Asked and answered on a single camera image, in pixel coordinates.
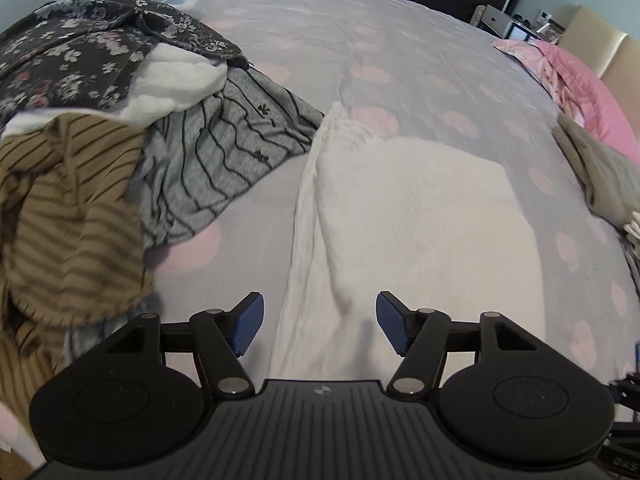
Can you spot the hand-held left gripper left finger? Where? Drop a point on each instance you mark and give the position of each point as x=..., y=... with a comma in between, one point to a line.
x=247, y=322

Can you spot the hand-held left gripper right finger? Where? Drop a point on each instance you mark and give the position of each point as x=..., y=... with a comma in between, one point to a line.
x=392, y=322

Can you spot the white muslin shirt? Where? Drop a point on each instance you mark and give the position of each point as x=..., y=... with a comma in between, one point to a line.
x=425, y=220

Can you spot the beige folded clothes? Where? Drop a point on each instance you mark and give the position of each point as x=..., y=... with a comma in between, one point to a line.
x=600, y=175

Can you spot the grey striped garment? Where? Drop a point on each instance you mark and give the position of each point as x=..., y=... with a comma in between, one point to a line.
x=225, y=160

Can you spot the tan striped garment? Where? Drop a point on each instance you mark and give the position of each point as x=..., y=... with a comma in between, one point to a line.
x=65, y=210

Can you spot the white cloth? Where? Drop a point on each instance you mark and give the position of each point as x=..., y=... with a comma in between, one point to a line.
x=170, y=85

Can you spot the bed with pink dotted sheet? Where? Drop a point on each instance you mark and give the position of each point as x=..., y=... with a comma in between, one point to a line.
x=400, y=35

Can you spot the pink floral pillow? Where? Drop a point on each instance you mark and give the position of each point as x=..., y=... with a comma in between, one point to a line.
x=530, y=57

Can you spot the plain pink pillow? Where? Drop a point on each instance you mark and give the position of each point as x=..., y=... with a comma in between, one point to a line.
x=600, y=100

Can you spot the nightstand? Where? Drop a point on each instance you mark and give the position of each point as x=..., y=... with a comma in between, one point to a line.
x=495, y=20

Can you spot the dark floral garment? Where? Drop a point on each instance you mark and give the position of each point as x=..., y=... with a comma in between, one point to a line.
x=75, y=50

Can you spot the cream headboard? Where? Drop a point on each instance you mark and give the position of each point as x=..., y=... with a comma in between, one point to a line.
x=610, y=45

